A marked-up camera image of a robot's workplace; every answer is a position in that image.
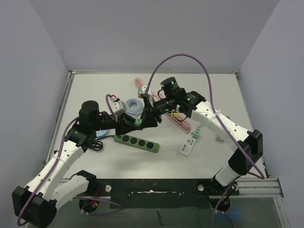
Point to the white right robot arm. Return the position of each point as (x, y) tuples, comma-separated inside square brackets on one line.
[(247, 146)]

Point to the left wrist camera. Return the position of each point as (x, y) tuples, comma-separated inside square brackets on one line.
[(118, 106)]

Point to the round blue power socket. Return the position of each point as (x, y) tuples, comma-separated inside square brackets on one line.
[(101, 133)]

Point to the white power strip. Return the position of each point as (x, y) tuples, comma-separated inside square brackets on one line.
[(187, 147)]

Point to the yellow USB charger plug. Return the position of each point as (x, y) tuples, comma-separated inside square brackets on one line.
[(174, 116)]

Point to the mint green charger plug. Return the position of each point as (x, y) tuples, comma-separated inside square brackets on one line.
[(196, 133)]

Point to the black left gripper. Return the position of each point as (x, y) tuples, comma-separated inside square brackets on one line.
[(124, 124)]

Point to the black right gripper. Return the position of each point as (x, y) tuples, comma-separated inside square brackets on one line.
[(147, 110)]

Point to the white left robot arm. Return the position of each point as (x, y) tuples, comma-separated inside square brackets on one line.
[(38, 202)]

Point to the pink USB charger plug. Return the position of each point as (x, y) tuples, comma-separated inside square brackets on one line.
[(180, 119)]

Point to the pink power strip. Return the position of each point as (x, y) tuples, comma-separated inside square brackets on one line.
[(168, 115)]

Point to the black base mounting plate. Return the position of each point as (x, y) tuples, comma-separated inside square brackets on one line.
[(157, 193)]

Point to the green power strip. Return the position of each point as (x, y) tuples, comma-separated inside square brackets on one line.
[(137, 143)]

